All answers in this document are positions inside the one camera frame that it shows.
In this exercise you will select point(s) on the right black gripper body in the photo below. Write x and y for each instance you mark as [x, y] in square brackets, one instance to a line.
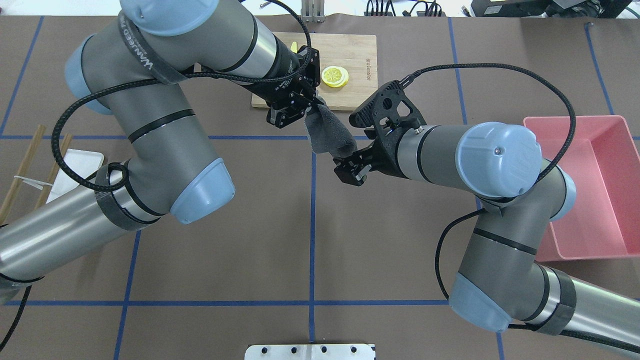
[388, 156]

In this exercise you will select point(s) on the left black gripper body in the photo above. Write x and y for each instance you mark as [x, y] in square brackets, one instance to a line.
[281, 68]

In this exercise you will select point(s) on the grey pink cloth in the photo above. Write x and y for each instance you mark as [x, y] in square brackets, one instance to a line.
[327, 133]

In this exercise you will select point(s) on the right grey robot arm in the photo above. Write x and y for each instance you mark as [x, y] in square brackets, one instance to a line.
[499, 286]

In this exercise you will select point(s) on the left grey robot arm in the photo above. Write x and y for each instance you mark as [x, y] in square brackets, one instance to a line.
[132, 70]

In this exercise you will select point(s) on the yellow lemon slice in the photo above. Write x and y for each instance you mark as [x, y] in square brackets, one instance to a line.
[334, 76]

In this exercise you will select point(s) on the bamboo cutting board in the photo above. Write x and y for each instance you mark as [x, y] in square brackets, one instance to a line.
[358, 54]

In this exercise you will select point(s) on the white tray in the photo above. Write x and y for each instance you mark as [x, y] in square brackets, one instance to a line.
[83, 163]

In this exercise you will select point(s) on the pink plastic bin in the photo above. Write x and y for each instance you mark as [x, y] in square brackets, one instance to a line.
[603, 162]

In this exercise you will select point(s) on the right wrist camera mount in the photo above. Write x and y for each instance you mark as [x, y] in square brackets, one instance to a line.
[388, 110]

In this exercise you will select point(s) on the metal base plate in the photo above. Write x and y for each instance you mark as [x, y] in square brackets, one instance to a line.
[335, 351]

